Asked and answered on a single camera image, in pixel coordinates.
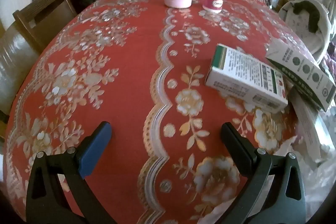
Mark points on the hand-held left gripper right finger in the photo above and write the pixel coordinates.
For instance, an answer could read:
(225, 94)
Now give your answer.
(236, 145)

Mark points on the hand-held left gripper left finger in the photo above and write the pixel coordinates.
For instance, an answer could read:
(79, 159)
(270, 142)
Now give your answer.
(94, 150)

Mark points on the white and green medicine box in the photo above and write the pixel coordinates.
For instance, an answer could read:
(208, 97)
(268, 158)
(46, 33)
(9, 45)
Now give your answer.
(244, 71)

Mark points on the crumpled white plastic wrapper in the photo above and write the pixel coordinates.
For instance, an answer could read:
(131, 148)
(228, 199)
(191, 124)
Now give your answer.
(309, 129)

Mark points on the red floral tablecloth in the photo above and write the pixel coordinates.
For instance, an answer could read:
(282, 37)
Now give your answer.
(131, 56)

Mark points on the green and white carton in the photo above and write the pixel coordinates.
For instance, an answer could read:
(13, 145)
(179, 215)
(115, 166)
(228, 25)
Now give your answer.
(302, 66)

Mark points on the black garment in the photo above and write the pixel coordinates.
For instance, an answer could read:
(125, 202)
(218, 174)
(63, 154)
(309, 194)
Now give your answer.
(311, 14)

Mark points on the brown wooden chair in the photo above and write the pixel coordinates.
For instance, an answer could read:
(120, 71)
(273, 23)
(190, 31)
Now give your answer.
(42, 8)

